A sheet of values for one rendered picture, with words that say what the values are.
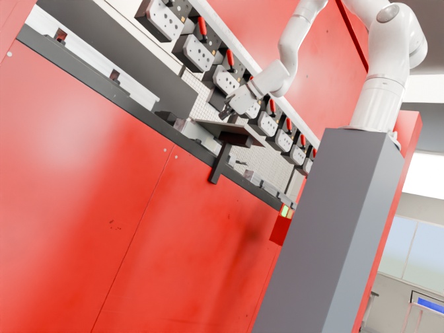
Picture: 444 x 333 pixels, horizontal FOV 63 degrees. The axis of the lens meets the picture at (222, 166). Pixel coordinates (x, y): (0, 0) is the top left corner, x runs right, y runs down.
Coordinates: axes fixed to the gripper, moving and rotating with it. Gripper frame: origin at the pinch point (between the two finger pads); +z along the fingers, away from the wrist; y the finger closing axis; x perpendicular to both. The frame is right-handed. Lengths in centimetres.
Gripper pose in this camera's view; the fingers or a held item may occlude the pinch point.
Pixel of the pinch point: (223, 115)
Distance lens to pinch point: 155.1
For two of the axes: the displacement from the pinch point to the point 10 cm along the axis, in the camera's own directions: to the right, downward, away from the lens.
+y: -5.5, -3.8, -7.5
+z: -7.7, 5.8, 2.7
